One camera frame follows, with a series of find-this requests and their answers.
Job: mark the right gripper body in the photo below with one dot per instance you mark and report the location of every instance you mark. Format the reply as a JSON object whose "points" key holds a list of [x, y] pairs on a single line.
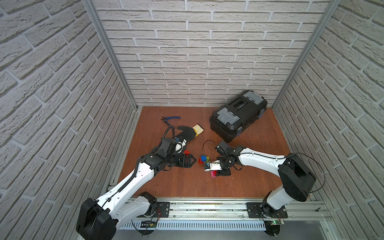
{"points": [[225, 166]]}

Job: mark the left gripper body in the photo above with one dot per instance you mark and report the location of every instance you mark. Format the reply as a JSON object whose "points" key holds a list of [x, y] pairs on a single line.
{"points": [[182, 160]]}

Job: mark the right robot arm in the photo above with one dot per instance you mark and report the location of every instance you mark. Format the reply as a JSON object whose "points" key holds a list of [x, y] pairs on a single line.
{"points": [[297, 178]]}

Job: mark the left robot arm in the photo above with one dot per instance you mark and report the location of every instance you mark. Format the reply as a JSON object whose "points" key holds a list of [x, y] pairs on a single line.
{"points": [[126, 186]]}

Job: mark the black work glove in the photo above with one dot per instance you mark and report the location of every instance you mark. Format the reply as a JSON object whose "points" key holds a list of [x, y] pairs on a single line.
{"points": [[187, 134]]}

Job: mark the black plastic toolbox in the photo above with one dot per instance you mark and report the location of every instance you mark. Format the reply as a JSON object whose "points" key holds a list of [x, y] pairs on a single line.
{"points": [[231, 119]]}

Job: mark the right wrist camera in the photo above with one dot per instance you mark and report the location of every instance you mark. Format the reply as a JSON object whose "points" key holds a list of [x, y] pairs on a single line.
{"points": [[212, 166]]}

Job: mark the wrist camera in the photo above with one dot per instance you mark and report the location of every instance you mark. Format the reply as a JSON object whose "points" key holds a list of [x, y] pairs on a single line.
{"points": [[172, 146], [212, 166]]}

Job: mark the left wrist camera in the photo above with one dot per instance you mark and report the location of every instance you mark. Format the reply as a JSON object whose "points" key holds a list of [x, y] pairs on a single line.
{"points": [[172, 146]]}

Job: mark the blue handled pliers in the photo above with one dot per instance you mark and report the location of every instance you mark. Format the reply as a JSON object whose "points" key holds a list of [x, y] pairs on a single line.
{"points": [[166, 119]]}

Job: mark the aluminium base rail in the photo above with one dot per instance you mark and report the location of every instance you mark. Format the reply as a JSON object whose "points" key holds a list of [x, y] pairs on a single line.
{"points": [[222, 215]]}

